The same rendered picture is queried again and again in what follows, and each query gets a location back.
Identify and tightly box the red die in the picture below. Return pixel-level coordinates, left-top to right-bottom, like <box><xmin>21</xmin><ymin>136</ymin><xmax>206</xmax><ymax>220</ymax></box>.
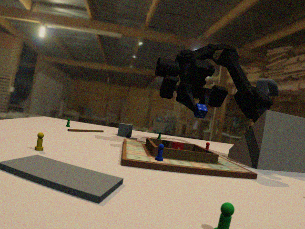
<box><xmin>172</xmin><ymin>142</ymin><xmax>183</xmax><ymax>150</ymax></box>

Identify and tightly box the blue pawn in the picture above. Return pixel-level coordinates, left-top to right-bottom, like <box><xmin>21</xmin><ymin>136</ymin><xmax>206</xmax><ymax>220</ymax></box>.
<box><xmin>155</xmin><ymin>144</ymin><xmax>164</xmax><ymax>161</ymax></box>

